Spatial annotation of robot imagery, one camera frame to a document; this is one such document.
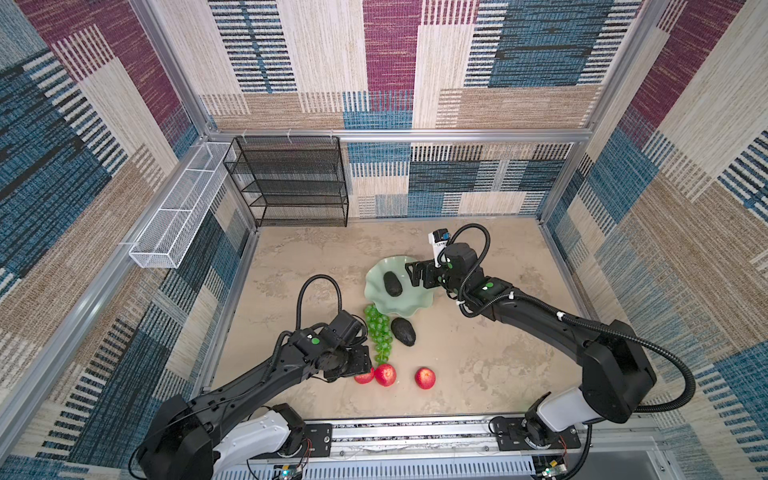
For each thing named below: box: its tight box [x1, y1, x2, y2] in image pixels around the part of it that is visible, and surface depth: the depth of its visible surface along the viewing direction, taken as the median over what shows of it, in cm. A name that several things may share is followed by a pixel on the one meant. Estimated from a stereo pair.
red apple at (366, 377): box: [354, 367, 375, 384], surface depth 81 cm
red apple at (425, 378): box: [414, 367, 436, 390], surface depth 81 cm
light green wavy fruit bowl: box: [364, 256, 434, 318], surface depth 99 cm
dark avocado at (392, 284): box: [383, 271, 403, 297], surface depth 100 cm
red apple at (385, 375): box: [374, 363, 397, 387], surface depth 81 cm
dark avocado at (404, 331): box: [391, 317, 417, 347], surface depth 89 cm
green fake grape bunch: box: [364, 304, 393, 364], surface depth 89 cm
